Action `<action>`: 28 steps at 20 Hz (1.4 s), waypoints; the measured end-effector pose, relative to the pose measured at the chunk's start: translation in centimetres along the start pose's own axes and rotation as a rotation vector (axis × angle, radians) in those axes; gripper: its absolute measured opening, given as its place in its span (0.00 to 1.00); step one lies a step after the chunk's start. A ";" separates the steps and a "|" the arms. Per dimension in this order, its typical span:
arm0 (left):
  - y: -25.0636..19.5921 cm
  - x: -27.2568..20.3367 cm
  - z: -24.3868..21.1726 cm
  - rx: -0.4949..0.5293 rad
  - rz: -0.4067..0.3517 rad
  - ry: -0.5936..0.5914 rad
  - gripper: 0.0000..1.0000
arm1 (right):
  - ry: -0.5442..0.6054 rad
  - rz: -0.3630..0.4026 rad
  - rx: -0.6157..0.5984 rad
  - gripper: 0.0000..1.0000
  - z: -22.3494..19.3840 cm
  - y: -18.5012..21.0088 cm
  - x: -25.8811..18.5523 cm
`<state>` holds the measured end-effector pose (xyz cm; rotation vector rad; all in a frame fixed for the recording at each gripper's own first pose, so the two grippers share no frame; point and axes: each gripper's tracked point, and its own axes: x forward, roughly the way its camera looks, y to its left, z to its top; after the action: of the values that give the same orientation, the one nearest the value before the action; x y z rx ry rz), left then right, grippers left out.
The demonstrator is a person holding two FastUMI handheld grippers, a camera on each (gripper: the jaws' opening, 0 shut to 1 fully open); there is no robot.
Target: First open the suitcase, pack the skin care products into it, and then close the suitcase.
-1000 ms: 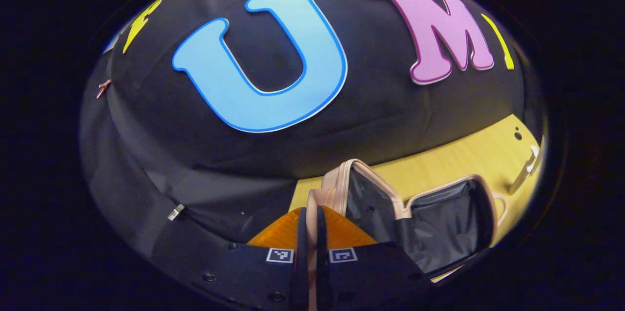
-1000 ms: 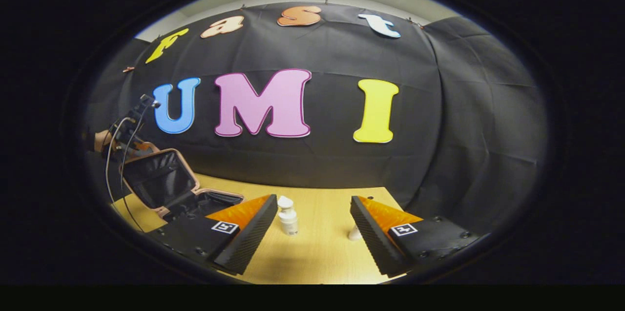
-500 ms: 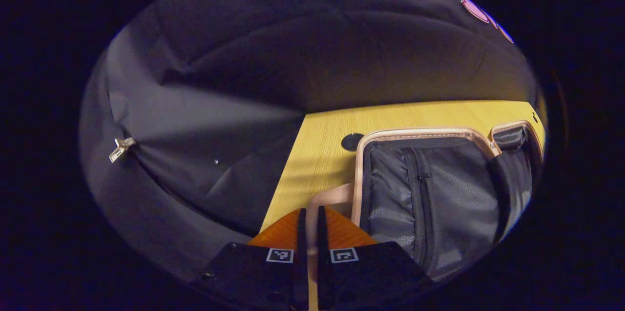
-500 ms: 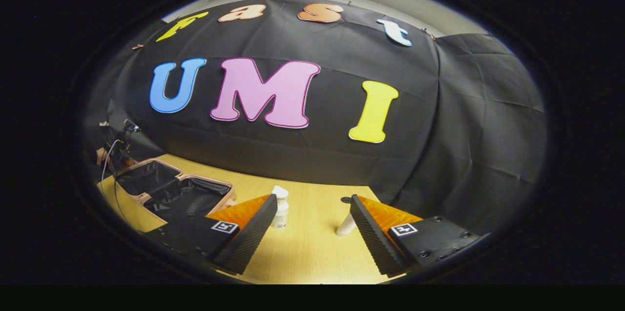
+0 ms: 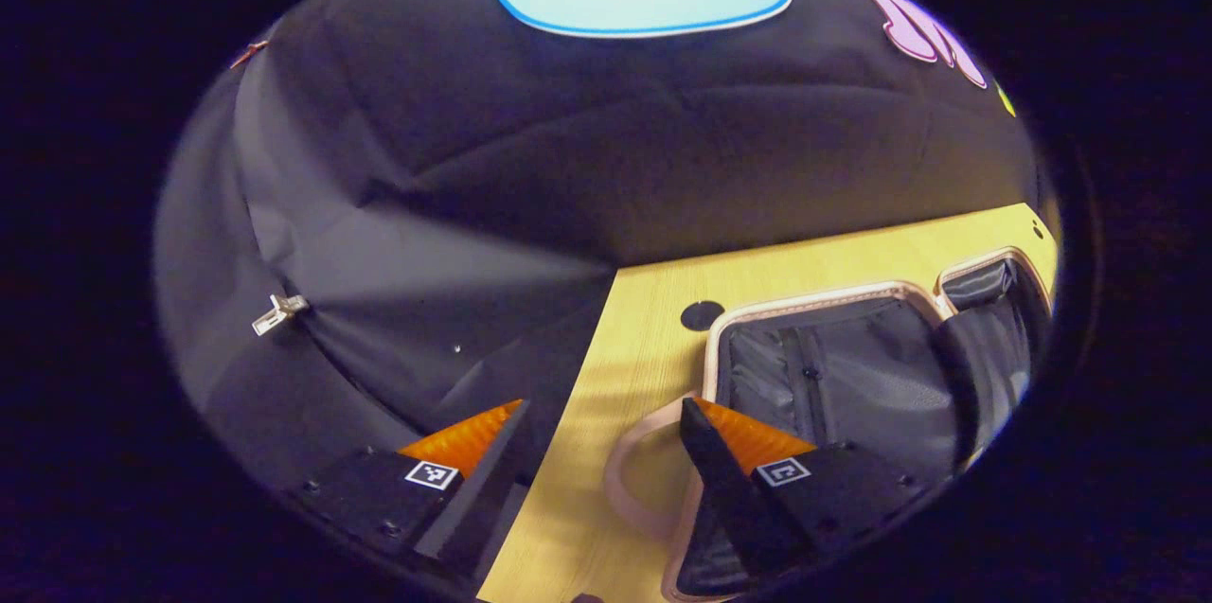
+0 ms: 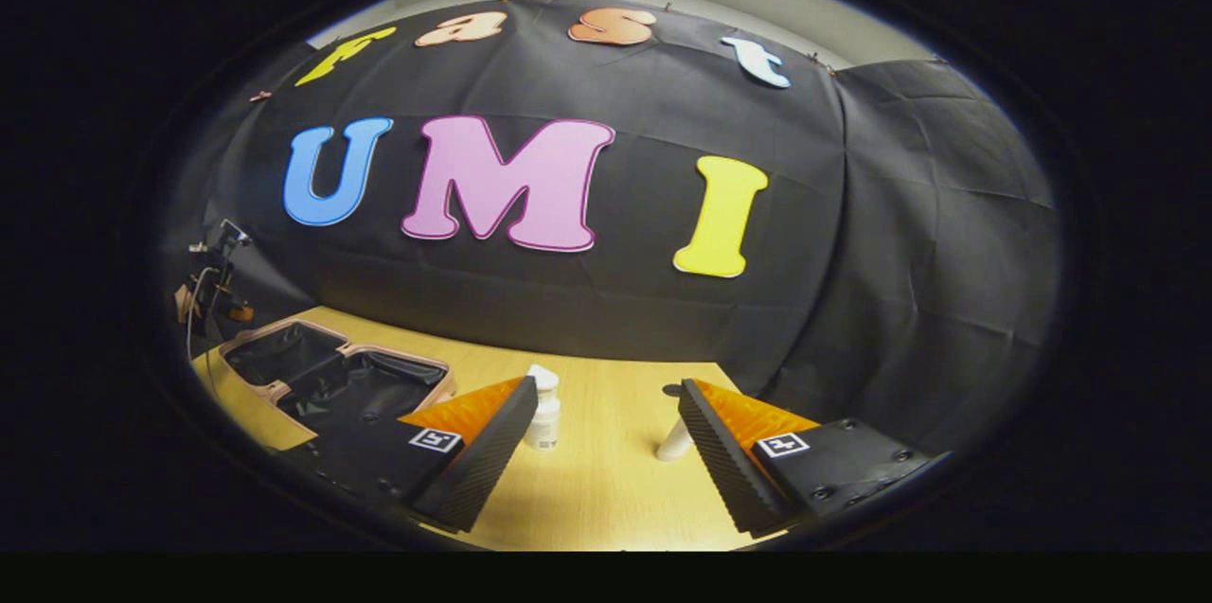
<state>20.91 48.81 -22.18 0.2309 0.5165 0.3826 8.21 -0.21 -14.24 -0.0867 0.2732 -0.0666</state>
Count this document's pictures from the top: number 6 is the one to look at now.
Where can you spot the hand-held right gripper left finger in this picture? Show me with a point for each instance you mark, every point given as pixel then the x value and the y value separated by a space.
pixel 488 461

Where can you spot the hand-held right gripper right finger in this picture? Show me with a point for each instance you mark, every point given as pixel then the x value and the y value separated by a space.
pixel 724 466

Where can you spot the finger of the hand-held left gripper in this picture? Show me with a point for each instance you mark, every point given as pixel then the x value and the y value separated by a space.
pixel 239 310

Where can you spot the white squeeze tube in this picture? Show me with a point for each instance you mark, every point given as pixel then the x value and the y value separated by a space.
pixel 672 442

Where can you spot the pink suitcase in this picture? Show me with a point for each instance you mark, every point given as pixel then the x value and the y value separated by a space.
pixel 284 352

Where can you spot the white pump bottle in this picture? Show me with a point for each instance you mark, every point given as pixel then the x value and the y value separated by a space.
pixel 547 416

